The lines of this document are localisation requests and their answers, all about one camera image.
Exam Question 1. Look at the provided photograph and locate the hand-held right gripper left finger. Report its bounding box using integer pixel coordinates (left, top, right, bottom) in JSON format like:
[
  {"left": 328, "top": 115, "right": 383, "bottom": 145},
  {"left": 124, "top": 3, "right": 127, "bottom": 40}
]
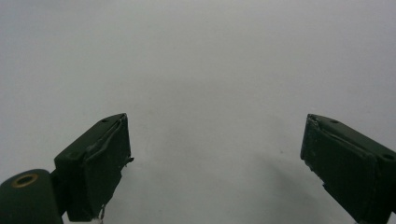
[{"left": 53, "top": 112, "right": 134, "bottom": 223}]

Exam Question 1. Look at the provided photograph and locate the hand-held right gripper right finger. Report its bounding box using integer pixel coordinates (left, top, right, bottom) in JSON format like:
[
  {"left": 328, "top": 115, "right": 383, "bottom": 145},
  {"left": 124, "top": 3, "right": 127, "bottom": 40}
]
[{"left": 300, "top": 113, "right": 396, "bottom": 224}]

